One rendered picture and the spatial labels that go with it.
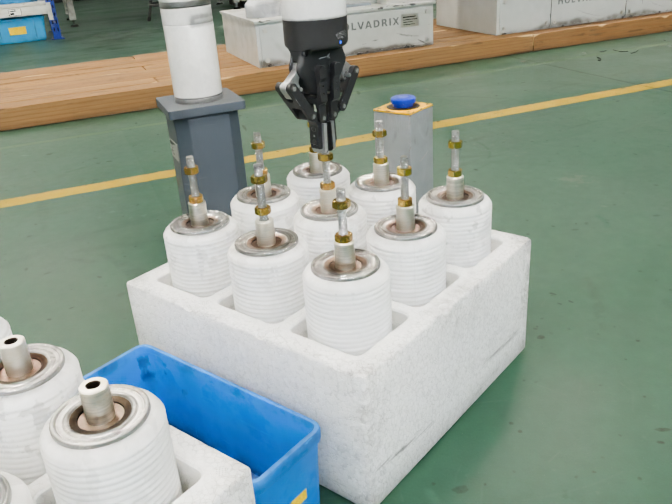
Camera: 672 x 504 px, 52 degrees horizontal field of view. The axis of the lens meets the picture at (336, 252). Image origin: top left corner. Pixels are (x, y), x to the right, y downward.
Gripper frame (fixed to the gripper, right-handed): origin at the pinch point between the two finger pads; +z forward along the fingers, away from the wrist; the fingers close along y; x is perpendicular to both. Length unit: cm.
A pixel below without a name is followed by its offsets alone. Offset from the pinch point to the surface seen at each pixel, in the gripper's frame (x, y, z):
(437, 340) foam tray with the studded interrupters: -19.9, -4.8, 20.1
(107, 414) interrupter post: -14.4, -42.1, 9.2
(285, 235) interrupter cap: -1.5, -9.5, 9.6
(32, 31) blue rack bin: 432, 178, 30
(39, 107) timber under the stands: 189, 55, 29
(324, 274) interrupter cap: -12.2, -14.6, 9.6
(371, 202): -1.2, 7.4, 11.1
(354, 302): -16.0, -14.4, 11.8
